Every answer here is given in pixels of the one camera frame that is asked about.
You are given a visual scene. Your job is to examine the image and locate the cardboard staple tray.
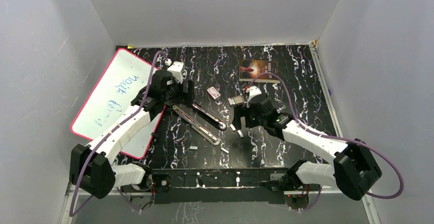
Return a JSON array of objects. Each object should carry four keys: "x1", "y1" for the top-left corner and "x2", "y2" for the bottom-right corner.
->
[{"x1": 228, "y1": 96, "x2": 246, "y2": 106}]

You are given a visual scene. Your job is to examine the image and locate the small red staple box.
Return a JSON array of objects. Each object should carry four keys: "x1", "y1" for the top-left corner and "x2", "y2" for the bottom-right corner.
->
[{"x1": 207, "y1": 86, "x2": 221, "y2": 100}]

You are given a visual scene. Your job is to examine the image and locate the black stapler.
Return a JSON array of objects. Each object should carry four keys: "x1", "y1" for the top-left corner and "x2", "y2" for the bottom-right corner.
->
[{"x1": 171, "y1": 102, "x2": 228, "y2": 146}]

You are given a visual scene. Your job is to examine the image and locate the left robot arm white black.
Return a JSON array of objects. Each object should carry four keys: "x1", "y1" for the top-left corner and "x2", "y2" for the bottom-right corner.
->
[{"x1": 69, "y1": 70, "x2": 195, "y2": 199}]

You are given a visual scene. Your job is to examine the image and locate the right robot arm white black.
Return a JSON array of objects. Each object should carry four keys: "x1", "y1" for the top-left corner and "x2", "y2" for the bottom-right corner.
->
[{"x1": 232, "y1": 104, "x2": 382, "y2": 200}]

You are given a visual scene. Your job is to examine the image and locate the dark paperback book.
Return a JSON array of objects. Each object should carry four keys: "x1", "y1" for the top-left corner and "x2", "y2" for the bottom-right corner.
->
[{"x1": 239, "y1": 60, "x2": 278, "y2": 82}]

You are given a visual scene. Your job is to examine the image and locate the pink-framed whiteboard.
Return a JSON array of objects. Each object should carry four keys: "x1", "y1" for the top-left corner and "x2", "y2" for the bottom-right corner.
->
[{"x1": 70, "y1": 49, "x2": 151, "y2": 141}]

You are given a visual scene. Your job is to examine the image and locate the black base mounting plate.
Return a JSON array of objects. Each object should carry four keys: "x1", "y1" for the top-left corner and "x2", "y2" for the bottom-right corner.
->
[{"x1": 120, "y1": 168, "x2": 321, "y2": 205}]

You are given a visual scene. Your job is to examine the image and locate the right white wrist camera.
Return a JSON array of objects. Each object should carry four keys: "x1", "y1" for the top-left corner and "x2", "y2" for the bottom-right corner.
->
[{"x1": 245, "y1": 86, "x2": 262, "y2": 107}]

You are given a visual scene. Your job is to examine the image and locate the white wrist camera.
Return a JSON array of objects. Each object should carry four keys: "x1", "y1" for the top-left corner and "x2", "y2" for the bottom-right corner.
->
[
  {"x1": 167, "y1": 61, "x2": 185, "y2": 83},
  {"x1": 245, "y1": 86, "x2": 262, "y2": 107}
]

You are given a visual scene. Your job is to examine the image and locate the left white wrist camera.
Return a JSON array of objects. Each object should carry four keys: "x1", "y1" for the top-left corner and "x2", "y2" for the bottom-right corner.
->
[{"x1": 167, "y1": 61, "x2": 185, "y2": 83}]

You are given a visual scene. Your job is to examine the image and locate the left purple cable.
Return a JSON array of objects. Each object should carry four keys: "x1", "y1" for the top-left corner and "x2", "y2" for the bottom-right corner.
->
[{"x1": 69, "y1": 50, "x2": 172, "y2": 217}]

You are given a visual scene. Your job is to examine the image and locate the aluminium frame rail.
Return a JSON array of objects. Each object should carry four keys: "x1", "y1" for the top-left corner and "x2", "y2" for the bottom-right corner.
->
[{"x1": 60, "y1": 169, "x2": 380, "y2": 223}]

